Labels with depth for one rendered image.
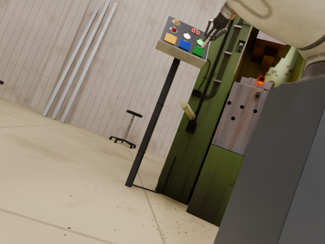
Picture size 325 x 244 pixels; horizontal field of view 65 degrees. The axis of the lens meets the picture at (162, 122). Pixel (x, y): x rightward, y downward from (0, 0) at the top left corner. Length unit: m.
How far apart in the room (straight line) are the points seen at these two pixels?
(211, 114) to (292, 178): 1.48
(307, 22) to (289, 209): 0.34
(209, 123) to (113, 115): 3.81
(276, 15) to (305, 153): 0.26
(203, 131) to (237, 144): 0.33
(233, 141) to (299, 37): 1.19
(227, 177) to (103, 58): 4.46
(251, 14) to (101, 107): 5.12
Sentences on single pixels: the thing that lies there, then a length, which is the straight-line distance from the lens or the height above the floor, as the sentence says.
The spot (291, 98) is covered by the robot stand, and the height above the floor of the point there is 0.56.
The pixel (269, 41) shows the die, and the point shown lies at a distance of 1.99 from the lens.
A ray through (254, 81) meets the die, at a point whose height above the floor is 0.97.
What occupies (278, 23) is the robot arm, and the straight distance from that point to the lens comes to 0.58.
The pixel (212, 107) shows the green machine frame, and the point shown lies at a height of 0.74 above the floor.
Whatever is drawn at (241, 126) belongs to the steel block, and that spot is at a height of 0.64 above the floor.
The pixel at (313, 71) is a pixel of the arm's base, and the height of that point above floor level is 0.63.
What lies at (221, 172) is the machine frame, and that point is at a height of 0.32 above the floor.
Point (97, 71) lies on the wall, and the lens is 5.67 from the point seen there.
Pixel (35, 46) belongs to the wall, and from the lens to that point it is 5.99.
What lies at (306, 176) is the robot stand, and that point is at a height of 0.42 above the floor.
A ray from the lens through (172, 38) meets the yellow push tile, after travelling 1.76.
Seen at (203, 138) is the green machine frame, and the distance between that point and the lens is 1.93.
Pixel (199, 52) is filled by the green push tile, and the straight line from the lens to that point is 1.77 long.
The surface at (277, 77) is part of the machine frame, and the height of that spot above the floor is 1.21.
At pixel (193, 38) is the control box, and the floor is 1.09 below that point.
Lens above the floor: 0.39
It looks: 3 degrees up
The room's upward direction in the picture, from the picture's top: 21 degrees clockwise
